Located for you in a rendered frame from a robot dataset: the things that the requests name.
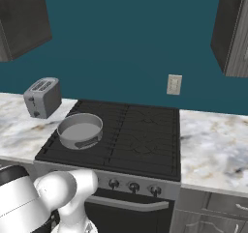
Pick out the black stove hob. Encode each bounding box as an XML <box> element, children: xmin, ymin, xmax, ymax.
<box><xmin>34</xmin><ymin>99</ymin><xmax>182</xmax><ymax>201</ymax></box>

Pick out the black stove knob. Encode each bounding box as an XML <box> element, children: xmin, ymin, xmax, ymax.
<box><xmin>128</xmin><ymin>182</ymin><xmax>140</xmax><ymax>194</ymax></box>
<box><xmin>149</xmin><ymin>185</ymin><xmax>163</xmax><ymax>198</ymax></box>
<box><xmin>108</xmin><ymin>178</ymin><xmax>120</xmax><ymax>190</ymax></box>

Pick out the grey round pan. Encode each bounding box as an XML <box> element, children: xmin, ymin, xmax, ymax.
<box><xmin>56</xmin><ymin>112</ymin><xmax>105</xmax><ymax>151</ymax></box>

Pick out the grey toaster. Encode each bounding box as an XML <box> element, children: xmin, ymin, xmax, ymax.
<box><xmin>22</xmin><ymin>76</ymin><xmax>63</xmax><ymax>120</ymax></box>

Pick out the black oven door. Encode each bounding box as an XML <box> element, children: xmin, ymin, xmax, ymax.
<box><xmin>82</xmin><ymin>188</ymin><xmax>175</xmax><ymax>233</ymax></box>

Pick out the grey drawer front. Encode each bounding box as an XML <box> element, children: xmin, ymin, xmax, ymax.
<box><xmin>204</xmin><ymin>192</ymin><xmax>248</xmax><ymax>219</ymax></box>

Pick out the grey base cupboard door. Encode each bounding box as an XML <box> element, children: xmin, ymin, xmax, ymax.
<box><xmin>170</xmin><ymin>209</ymin><xmax>248</xmax><ymax>233</ymax></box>

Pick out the beige wall socket plate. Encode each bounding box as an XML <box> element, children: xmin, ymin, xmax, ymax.
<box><xmin>166</xmin><ymin>73</ymin><xmax>183</xmax><ymax>96</ymax></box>

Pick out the silver oven door handle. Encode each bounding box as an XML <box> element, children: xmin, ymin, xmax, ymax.
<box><xmin>85</xmin><ymin>195</ymin><xmax>171</xmax><ymax>213</ymax></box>

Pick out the dark wall cupboard pale door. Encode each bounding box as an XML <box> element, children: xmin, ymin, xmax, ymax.
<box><xmin>210</xmin><ymin>0</ymin><xmax>248</xmax><ymax>78</ymax></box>

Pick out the dark grey wall cupboard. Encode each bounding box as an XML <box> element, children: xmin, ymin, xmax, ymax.
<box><xmin>0</xmin><ymin>0</ymin><xmax>53</xmax><ymax>63</ymax></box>

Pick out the silver drawer handle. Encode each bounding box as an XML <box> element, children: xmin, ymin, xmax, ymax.
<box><xmin>235</xmin><ymin>203</ymin><xmax>248</xmax><ymax>212</ymax></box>

